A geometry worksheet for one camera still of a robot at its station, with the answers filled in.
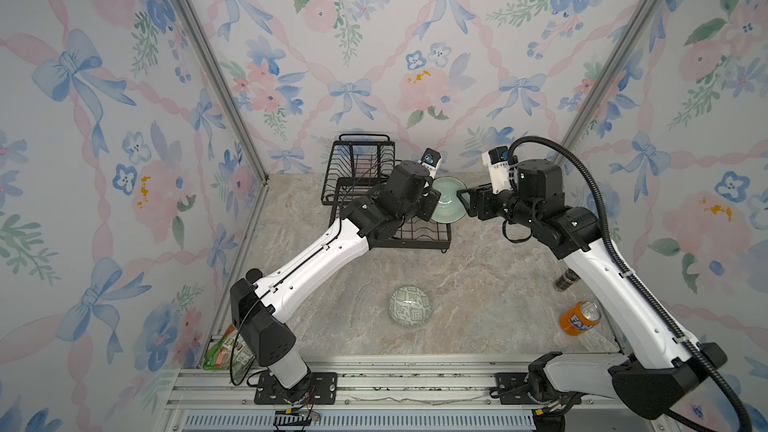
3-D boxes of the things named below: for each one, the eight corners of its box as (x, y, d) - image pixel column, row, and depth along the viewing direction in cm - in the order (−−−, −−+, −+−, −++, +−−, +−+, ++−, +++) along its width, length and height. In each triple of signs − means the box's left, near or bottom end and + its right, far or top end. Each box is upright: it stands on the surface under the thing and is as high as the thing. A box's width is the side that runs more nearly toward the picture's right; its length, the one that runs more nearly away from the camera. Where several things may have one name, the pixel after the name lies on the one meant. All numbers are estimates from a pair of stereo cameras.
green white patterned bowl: (389, 327, 86) (389, 321, 82) (389, 293, 92) (389, 286, 88) (430, 327, 86) (432, 321, 82) (427, 293, 92) (429, 286, 88)
